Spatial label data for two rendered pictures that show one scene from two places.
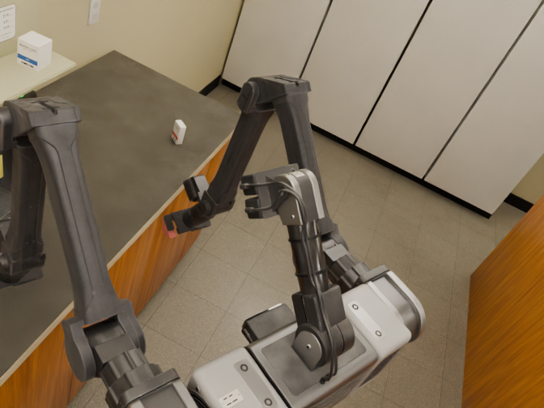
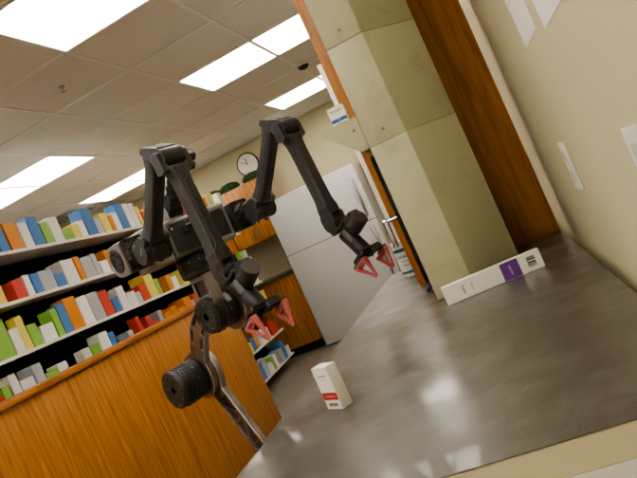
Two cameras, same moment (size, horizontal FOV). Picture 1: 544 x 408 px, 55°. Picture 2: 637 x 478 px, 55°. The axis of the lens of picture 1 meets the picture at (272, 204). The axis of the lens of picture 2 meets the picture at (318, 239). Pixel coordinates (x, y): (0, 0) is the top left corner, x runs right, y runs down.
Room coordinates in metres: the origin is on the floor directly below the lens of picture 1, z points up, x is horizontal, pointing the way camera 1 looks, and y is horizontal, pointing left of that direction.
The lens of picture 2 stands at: (2.76, 0.75, 1.25)
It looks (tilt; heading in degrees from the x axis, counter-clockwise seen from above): 1 degrees down; 191
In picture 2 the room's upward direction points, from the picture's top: 24 degrees counter-clockwise
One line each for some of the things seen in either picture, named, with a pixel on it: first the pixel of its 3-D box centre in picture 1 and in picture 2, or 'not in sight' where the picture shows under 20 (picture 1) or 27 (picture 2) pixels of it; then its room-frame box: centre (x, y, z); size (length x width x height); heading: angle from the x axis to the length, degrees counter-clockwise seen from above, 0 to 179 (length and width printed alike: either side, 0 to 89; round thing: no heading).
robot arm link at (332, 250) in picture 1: (323, 259); (153, 249); (0.83, -0.15, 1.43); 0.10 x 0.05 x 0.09; 54
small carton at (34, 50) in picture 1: (34, 51); (338, 117); (0.95, 0.62, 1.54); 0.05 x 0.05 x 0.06; 0
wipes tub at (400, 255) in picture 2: not in sight; (411, 254); (0.28, 0.61, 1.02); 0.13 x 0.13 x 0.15
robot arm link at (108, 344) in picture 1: (106, 353); (260, 210); (0.43, 0.14, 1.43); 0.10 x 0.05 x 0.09; 54
